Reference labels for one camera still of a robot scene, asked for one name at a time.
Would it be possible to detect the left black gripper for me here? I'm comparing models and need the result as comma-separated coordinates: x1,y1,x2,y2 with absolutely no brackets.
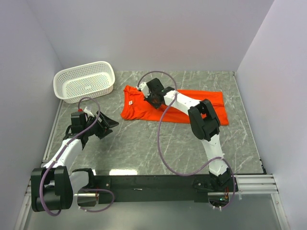
83,110,118,139

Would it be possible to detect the orange t-shirt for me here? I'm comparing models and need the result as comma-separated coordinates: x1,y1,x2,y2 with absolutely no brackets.
121,85,229,126

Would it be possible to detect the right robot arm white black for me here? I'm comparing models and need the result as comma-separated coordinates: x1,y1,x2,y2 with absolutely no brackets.
137,78,235,191

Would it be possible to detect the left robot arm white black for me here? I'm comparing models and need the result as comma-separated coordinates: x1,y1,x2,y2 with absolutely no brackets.
31,109,119,216

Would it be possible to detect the white perforated plastic basket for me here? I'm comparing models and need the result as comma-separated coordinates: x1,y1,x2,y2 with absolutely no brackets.
53,61,115,104

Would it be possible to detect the black base crossbar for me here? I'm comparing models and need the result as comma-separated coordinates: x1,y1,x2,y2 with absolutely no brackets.
81,174,238,204

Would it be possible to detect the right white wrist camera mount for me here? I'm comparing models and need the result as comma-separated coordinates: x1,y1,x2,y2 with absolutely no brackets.
137,82,150,98

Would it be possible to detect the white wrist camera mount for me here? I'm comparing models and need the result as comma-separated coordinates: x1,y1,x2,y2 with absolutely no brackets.
78,106,95,117
137,82,150,98

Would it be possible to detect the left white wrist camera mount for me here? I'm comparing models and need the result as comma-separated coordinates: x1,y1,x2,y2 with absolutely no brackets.
78,106,95,117

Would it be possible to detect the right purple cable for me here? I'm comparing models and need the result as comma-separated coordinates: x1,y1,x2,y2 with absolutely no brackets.
137,70,237,209

